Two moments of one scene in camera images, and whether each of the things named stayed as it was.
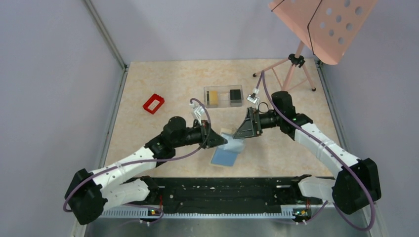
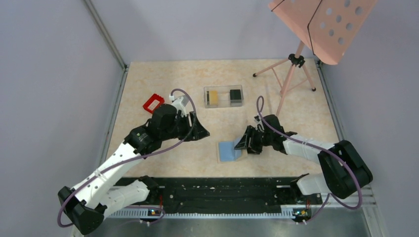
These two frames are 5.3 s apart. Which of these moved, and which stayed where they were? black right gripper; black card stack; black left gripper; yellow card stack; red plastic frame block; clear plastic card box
Moved: black right gripper; black left gripper
Stayed: black card stack; yellow card stack; clear plastic card box; red plastic frame block
